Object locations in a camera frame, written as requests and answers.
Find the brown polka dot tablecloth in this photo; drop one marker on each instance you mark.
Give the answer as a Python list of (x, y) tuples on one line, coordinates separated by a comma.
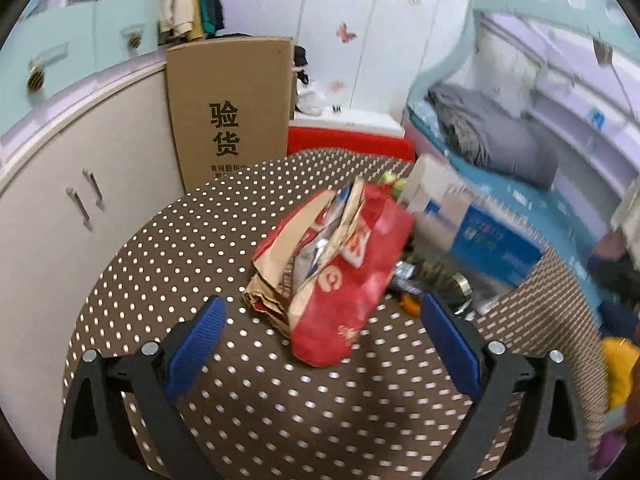
[(263, 327)]

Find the red snack bag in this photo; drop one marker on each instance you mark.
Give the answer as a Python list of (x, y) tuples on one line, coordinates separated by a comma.
[(325, 267)]

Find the teal quilted bed cover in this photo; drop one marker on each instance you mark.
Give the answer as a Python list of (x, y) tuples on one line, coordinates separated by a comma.
[(550, 212)]

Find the brown cardboard box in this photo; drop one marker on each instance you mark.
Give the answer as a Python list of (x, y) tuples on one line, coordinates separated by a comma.
[(229, 103)]

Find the white wardrobe doors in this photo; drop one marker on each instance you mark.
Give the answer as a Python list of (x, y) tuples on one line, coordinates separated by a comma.
[(363, 54)]

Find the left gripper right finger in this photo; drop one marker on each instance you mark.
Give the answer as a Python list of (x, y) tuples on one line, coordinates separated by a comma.
[(548, 439)]

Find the grey folded blanket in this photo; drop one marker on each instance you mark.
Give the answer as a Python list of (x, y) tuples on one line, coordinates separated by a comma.
[(485, 135)]

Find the white plastic bag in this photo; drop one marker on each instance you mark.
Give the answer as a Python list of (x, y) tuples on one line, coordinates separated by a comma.
[(310, 99)]

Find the dark blue plush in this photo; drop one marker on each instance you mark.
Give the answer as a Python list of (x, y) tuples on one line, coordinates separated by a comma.
[(618, 321)]

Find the blue white carton box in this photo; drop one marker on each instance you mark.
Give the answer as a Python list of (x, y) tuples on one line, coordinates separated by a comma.
[(466, 225)]

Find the white cabinet with drawers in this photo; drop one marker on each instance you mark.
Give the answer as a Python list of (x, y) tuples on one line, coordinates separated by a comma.
[(84, 115)]

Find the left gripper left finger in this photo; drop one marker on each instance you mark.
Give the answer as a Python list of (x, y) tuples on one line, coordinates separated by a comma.
[(96, 441)]

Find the teal bunk bed frame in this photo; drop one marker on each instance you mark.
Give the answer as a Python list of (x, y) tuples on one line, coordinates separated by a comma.
[(589, 18)]

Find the red storage bench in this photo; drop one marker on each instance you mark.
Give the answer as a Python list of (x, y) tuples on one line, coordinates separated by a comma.
[(312, 138)]

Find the hanging clothes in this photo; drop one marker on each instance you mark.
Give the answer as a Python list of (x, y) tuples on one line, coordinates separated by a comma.
[(190, 20)]

